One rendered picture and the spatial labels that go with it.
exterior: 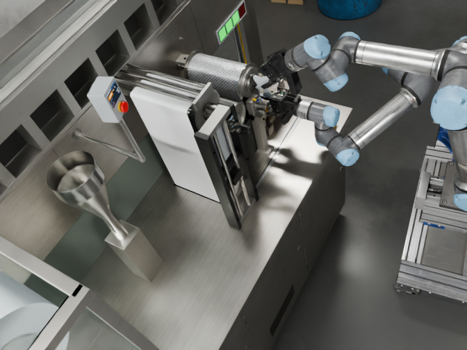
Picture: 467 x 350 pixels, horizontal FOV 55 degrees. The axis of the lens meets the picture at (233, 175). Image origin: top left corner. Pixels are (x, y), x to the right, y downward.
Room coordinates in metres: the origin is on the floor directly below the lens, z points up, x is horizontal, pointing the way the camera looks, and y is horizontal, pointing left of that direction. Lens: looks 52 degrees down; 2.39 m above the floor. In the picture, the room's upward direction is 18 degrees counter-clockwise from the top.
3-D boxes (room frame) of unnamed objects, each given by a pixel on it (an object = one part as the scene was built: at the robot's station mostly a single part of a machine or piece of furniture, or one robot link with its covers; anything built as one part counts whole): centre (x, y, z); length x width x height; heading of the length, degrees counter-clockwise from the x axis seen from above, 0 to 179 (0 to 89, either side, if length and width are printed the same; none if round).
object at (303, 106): (1.20, -0.34, 1.11); 0.08 x 0.05 x 0.08; 135
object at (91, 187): (0.86, 0.42, 1.50); 0.14 x 0.14 x 0.06
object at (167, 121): (1.17, 0.18, 1.17); 0.34 x 0.05 x 0.54; 45
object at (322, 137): (1.13, -0.40, 1.01); 0.11 x 0.08 x 0.11; 14
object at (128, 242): (0.86, 0.42, 1.19); 0.14 x 0.14 x 0.57
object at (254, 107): (1.24, -0.17, 1.05); 0.06 x 0.05 x 0.31; 45
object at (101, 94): (0.93, 0.24, 1.66); 0.07 x 0.07 x 0.10; 63
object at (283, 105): (1.26, -0.29, 1.12); 0.12 x 0.08 x 0.09; 45
